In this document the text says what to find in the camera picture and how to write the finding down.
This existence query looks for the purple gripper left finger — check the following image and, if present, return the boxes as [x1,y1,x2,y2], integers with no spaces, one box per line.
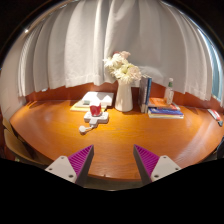
[46,145,94,186]

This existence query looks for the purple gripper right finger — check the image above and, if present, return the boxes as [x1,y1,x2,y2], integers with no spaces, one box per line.
[133,145,180,185]

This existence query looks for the blue book in stack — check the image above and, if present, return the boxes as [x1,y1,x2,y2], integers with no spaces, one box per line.
[148,108,184,119]

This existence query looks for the white power strip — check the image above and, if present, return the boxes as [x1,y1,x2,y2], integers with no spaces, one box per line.
[84,112,109,127]

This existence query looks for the yellow chair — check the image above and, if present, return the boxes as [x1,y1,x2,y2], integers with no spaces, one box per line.
[3,119,51,168]

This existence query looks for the yellow flat book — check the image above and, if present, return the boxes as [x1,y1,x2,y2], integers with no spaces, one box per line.
[70,101,107,112]

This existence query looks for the orange book on stack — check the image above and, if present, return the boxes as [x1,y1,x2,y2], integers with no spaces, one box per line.
[148,98,179,110]

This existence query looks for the white ceramic vase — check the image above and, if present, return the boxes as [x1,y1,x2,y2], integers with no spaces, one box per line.
[115,80,133,112]

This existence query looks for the white plastic bottle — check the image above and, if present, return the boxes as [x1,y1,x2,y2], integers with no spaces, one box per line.
[164,78,174,105]

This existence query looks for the red item at right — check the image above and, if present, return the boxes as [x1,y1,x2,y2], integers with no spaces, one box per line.
[207,109,223,127]

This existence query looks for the upright standing books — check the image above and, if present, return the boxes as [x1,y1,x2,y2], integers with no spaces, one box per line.
[138,76,152,113]

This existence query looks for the white and pink flowers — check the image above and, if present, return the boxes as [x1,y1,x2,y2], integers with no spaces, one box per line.
[104,51,142,84]

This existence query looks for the white curtain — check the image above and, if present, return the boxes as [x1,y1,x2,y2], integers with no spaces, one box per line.
[0,0,224,108]

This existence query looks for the white charger cable end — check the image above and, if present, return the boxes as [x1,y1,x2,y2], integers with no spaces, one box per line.
[78,124,94,135]

